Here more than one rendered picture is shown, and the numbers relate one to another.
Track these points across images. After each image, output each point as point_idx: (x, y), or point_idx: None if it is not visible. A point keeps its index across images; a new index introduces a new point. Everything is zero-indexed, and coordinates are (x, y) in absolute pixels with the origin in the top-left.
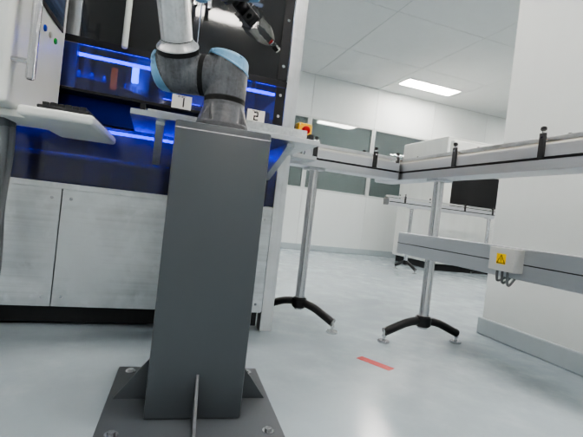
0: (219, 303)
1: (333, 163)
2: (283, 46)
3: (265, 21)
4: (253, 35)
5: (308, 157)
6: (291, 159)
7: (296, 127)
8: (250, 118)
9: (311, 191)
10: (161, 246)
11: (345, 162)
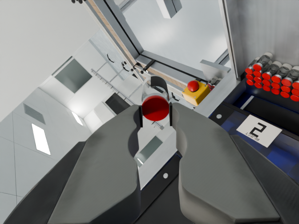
0: None
1: (184, 70)
2: (146, 203)
3: (70, 177)
4: (243, 159)
5: (209, 63)
6: None
7: (202, 100)
8: (271, 130)
9: (221, 58)
10: None
11: (173, 68)
